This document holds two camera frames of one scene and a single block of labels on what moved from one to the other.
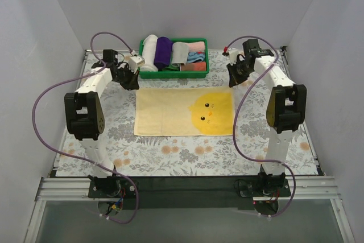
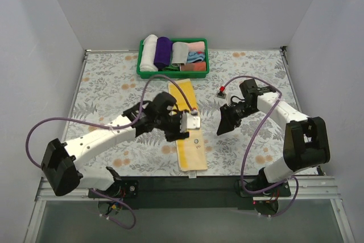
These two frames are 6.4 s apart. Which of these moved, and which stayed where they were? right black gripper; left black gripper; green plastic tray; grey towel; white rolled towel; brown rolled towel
Moved: left black gripper; right black gripper
Stayed: green plastic tray; brown rolled towel; white rolled towel; grey towel
